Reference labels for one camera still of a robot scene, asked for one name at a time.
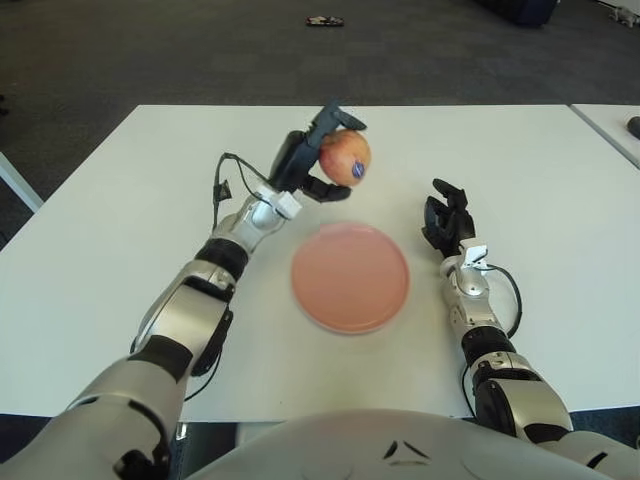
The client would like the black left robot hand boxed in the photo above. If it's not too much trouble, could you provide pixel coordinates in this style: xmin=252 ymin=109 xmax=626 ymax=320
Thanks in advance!
xmin=268 ymin=98 xmax=367 ymax=204

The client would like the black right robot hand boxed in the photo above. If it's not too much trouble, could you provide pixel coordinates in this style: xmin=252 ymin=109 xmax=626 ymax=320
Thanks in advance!
xmin=420 ymin=178 xmax=476 ymax=259

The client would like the red yellow apple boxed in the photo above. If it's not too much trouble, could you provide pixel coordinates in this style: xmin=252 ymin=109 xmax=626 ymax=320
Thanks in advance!
xmin=318 ymin=129 xmax=373 ymax=188

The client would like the pink round plate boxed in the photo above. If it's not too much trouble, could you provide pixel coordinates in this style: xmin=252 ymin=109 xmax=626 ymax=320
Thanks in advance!
xmin=291 ymin=222 xmax=412 ymax=335

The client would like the dark furniture base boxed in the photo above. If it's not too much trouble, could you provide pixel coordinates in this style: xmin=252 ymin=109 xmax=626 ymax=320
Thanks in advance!
xmin=492 ymin=0 xmax=559 ymax=29

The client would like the grey robot torso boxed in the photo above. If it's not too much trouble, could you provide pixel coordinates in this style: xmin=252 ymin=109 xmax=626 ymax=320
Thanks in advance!
xmin=184 ymin=408 xmax=601 ymax=480

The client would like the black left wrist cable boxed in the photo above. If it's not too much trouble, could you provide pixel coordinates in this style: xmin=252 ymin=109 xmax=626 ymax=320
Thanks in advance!
xmin=209 ymin=152 xmax=274 ymax=241

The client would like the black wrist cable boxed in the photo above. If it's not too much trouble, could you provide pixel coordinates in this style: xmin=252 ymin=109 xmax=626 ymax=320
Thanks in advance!
xmin=482 ymin=263 xmax=524 ymax=341
xmin=209 ymin=152 xmax=274 ymax=241

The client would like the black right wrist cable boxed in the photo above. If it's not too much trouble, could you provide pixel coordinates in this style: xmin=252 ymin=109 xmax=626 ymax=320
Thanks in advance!
xmin=482 ymin=263 xmax=524 ymax=341

